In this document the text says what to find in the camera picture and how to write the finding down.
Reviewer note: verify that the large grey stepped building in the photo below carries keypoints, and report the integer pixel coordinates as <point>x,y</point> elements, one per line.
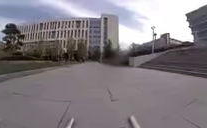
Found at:
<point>202,23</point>

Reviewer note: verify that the tall white office building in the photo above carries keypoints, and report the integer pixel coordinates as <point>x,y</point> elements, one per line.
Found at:
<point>57,31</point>

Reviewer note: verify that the low long building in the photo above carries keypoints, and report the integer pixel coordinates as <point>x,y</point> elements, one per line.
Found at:
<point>164,41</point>

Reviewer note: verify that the grey stone kerb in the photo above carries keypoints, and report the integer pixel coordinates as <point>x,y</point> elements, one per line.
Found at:
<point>21,74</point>

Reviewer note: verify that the dark pine tree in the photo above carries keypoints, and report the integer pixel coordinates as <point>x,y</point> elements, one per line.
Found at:
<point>13,36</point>

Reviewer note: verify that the robot's own part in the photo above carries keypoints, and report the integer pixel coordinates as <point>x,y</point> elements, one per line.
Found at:
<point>134,122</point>
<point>69,123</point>

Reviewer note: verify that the row of trees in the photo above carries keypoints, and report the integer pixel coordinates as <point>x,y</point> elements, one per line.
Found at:
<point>74,50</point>

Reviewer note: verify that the wide grey stone stairs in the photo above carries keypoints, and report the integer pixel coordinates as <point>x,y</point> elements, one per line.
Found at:
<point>184,61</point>

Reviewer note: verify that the grass lawn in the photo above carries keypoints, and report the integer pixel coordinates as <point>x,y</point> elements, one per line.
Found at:
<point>14,66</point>

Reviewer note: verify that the grey concrete slab plaza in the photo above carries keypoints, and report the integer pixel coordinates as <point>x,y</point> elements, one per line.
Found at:
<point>101,86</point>

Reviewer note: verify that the lamp pole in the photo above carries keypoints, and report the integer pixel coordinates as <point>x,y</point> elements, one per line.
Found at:
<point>153,40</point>

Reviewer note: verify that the pale low stair wall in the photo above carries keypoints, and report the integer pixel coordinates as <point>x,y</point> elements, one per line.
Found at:
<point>141,59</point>

